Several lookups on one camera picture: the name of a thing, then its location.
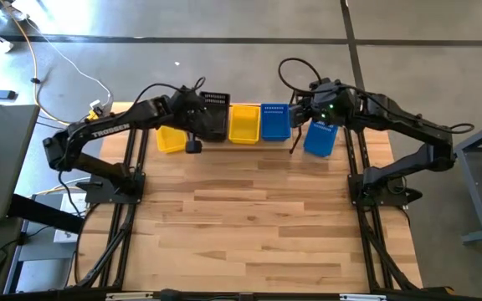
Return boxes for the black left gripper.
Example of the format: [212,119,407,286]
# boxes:
[169,85,215,155]

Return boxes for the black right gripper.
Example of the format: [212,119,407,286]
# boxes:
[289,80,354,155]

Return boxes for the blue slotted plastic basket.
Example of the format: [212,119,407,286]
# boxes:
[302,119,340,158]
[259,103,292,142]

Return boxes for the yellow slotted plastic basket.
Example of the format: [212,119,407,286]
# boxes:
[228,104,262,145]
[155,125,189,155]

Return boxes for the black slotted plastic basket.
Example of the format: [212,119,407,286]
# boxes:
[198,90,231,142]

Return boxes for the white plug adapter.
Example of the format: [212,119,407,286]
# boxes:
[89,99,112,118]

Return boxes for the white paper sheet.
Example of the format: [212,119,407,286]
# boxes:
[52,191,90,244]

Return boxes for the black desk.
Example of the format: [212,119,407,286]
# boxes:
[0,104,85,235]

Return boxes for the black left frame rails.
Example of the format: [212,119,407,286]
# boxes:
[75,125,148,290]

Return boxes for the black frame rails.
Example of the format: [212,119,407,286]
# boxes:
[343,125,420,292]
[75,125,148,290]

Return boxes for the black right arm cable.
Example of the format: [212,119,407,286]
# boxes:
[277,57,324,99]

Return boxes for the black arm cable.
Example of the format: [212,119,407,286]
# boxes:
[277,57,324,99]
[134,76,207,110]

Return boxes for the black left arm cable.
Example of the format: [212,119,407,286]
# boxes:
[134,76,207,110]

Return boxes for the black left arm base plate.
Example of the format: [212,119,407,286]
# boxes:
[85,173,146,205]

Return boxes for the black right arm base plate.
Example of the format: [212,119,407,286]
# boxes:
[348,173,424,208]

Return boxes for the white floor cable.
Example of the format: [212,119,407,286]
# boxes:
[27,20,115,105]

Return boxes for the black right frame rails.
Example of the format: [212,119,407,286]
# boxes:
[343,125,420,292]

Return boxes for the black table edge rail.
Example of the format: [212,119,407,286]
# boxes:
[0,287,482,301]

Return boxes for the orange floor cable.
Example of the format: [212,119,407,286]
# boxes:
[10,12,73,126]

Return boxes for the grey metal table frame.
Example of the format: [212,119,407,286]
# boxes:
[453,113,482,245]

